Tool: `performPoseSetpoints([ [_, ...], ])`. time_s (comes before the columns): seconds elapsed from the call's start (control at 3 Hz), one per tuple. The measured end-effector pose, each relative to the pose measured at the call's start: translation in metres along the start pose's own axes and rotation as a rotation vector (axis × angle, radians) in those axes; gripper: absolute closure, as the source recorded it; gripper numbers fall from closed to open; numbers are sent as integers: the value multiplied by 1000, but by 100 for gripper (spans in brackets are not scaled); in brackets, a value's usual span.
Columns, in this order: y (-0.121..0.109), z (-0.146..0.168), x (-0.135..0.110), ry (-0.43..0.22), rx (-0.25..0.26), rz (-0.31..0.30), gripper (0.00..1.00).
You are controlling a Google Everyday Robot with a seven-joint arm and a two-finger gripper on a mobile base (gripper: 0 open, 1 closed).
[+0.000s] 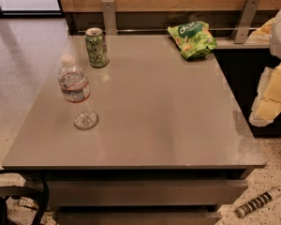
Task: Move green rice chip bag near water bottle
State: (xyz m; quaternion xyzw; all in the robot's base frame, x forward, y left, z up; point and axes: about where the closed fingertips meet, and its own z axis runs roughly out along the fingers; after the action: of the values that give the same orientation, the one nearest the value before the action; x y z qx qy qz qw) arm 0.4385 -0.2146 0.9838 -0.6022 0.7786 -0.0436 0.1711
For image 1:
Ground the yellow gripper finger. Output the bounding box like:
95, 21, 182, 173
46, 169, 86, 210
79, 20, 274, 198
248, 18, 274, 43
249, 63, 281, 127

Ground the green rice chip bag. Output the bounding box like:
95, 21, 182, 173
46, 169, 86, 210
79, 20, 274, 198
168, 22, 217, 60

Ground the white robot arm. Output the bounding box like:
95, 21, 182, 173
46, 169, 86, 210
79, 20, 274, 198
249, 9, 281, 127

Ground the clear plastic water bottle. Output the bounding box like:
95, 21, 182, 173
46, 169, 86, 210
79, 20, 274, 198
57, 54, 98, 130

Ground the white power strip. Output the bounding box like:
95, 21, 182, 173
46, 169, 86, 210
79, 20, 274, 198
235, 187, 281, 218

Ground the upper grey table drawer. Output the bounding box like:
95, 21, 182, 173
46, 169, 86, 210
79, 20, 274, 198
47, 180, 247, 206

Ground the grey table drawer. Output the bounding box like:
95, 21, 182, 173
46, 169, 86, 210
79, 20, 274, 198
53, 212, 221, 225
47, 180, 247, 206

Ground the green soda can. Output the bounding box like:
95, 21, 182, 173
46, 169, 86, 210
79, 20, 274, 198
85, 27, 109, 68

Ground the lower grey table drawer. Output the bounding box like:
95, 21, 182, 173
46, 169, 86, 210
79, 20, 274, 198
53, 212, 221, 225

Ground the black chair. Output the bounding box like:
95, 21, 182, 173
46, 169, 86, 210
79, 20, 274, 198
0, 170, 50, 225

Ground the right metal wall bracket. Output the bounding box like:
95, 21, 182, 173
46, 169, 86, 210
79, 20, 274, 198
231, 0, 260, 44

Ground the metal wall bracket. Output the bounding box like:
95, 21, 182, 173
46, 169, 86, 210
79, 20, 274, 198
231, 0, 260, 44
101, 0, 118, 35

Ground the horizontal metal rail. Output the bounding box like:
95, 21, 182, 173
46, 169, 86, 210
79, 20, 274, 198
78, 27, 260, 34

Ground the left metal wall bracket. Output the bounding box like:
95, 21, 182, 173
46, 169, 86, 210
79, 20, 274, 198
101, 0, 118, 35

